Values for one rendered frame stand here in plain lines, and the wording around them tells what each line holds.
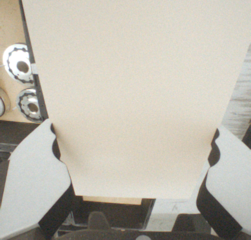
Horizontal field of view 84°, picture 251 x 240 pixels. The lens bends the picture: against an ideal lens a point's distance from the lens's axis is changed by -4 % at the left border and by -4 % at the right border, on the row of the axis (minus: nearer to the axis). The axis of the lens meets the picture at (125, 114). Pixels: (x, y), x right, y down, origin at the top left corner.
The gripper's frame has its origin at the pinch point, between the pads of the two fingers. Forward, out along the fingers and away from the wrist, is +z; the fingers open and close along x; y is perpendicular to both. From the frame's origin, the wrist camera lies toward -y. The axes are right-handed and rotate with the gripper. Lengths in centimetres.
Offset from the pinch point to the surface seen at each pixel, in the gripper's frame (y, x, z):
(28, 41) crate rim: -5.0, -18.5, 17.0
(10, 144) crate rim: 19.3, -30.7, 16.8
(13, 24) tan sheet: -8.3, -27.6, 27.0
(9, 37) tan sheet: -5.5, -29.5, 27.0
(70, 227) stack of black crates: 154, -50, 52
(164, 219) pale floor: 253, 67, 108
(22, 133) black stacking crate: 19.0, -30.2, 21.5
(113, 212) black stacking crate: 61, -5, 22
